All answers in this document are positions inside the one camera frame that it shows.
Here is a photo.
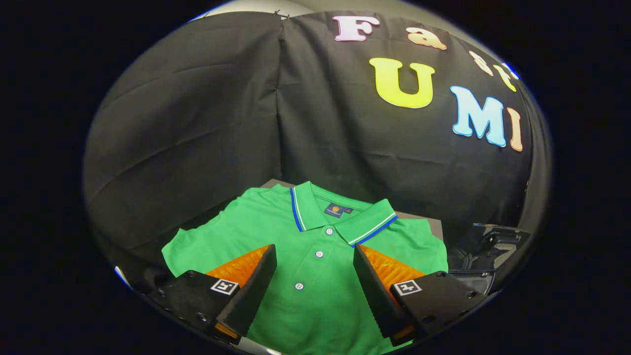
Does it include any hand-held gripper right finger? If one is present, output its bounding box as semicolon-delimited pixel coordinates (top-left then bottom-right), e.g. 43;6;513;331
353;243;489;347

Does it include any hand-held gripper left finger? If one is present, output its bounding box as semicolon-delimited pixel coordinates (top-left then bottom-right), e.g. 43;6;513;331
148;244;278;346

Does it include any green polo shirt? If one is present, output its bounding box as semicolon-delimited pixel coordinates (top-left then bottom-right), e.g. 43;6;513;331
162;181;449;355

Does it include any dark grey washing machine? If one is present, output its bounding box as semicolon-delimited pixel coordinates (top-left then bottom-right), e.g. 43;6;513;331
446;269;498;297

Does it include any grey cabinet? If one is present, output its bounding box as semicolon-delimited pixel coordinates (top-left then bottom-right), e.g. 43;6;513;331
260;178;444;242

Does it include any black backdrop cloth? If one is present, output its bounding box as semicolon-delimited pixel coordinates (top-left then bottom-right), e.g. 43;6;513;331
83;11;553;291

